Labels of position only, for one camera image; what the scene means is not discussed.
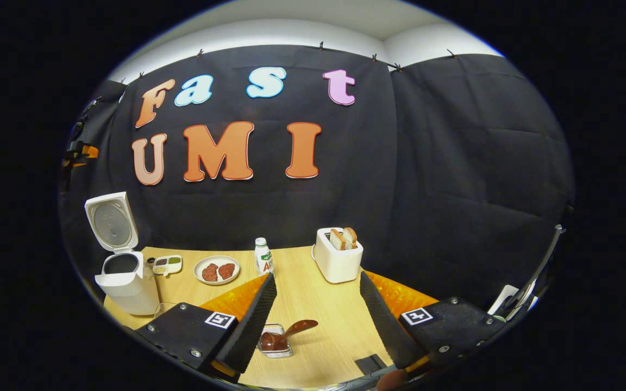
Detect white divided seasoning dish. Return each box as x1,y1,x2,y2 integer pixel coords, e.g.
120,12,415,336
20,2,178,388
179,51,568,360
152,255,183,276

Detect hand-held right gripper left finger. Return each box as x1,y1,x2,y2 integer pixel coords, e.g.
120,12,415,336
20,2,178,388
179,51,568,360
134,273,278,382

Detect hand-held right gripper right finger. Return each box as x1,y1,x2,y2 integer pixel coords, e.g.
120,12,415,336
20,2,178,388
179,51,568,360
359,271,509,376

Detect white toaster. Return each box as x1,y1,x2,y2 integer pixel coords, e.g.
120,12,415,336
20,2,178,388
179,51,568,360
311,227,364,284

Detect white round plate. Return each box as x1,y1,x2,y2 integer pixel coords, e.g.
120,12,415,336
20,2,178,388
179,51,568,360
193,255,241,286

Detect black backdrop cloth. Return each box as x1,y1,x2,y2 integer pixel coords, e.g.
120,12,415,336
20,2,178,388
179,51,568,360
59,45,574,313

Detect brown wooden spoon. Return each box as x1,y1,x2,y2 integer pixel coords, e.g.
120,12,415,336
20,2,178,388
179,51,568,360
259,319,319,352

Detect black square pad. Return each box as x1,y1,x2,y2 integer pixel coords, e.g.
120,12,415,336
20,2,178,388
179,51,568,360
355,354,387,376

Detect white drink bottle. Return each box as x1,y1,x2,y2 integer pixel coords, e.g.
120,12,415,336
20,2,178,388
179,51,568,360
254,237,274,276

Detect white flat panel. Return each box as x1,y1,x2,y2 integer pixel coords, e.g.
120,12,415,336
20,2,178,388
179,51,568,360
488,285,519,316

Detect white rice cooker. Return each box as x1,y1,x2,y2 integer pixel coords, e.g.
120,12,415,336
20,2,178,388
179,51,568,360
84,191,160,316

